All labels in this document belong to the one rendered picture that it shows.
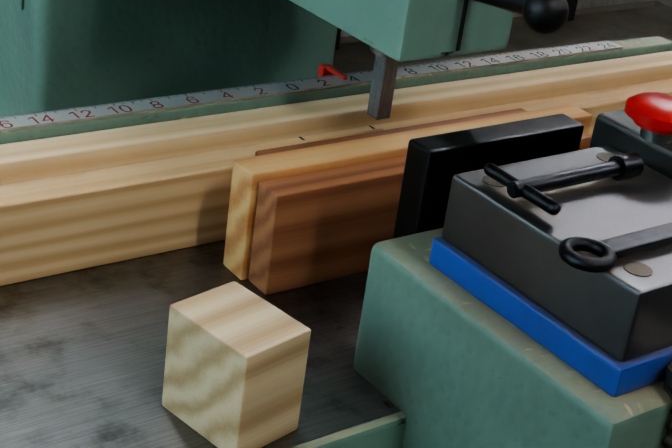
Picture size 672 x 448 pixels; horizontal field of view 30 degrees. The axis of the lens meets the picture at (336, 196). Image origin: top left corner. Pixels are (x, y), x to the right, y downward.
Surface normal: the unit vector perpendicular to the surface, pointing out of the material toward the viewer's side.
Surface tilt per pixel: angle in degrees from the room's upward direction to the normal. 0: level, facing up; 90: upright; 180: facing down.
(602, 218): 0
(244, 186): 90
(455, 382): 90
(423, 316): 90
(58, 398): 0
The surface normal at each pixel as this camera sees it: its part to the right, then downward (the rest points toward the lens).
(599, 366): -0.81, 0.16
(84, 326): 0.13, -0.90
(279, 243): 0.58, 0.42
